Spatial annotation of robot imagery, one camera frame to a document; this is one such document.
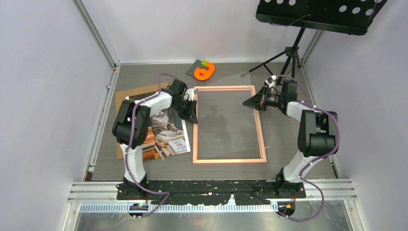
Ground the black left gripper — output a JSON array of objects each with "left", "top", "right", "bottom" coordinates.
[{"left": 173, "top": 99, "right": 198, "bottom": 124}]

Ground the brown cardboard backing board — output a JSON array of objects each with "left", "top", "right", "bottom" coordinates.
[{"left": 115, "top": 84, "right": 160, "bottom": 161}]

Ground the orange plastic ring piece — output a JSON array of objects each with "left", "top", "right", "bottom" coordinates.
[{"left": 193, "top": 62, "right": 216, "bottom": 81}]

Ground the aluminium rail front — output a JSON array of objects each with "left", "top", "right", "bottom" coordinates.
[{"left": 68, "top": 179, "right": 357, "bottom": 213}]

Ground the pink wooden picture frame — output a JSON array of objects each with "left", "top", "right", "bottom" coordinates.
[{"left": 192, "top": 85, "right": 267, "bottom": 164}]

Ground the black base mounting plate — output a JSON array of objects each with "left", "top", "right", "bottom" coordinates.
[{"left": 116, "top": 180, "right": 306, "bottom": 205}]

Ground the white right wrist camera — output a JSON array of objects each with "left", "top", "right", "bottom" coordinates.
[{"left": 264, "top": 75, "right": 277, "bottom": 88}]

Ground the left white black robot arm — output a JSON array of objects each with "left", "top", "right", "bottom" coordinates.
[{"left": 112, "top": 79, "right": 198, "bottom": 199}]

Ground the grey building plate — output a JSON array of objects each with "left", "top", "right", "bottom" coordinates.
[{"left": 186, "top": 60, "right": 202, "bottom": 78}]

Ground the green toy brick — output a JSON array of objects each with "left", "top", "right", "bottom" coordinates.
[{"left": 201, "top": 60, "right": 208, "bottom": 68}]

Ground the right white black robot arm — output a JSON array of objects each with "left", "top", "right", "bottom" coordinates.
[{"left": 242, "top": 77, "right": 340, "bottom": 198}]

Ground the cat and books photo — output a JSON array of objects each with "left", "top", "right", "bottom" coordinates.
[{"left": 127, "top": 92, "right": 190, "bottom": 160}]

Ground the black music stand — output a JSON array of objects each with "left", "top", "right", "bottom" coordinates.
[{"left": 248, "top": 0, "right": 387, "bottom": 75}]

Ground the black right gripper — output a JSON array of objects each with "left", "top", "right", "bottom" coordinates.
[{"left": 242, "top": 86, "right": 284, "bottom": 113}]

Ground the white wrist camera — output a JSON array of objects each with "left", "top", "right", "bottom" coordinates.
[
  {"left": 183, "top": 88, "right": 198, "bottom": 101},
  {"left": 264, "top": 75, "right": 277, "bottom": 88}
]

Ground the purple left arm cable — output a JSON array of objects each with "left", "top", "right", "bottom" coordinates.
[{"left": 122, "top": 73, "right": 181, "bottom": 219}]

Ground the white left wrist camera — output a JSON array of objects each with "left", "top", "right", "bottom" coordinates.
[{"left": 183, "top": 88, "right": 198, "bottom": 101}]

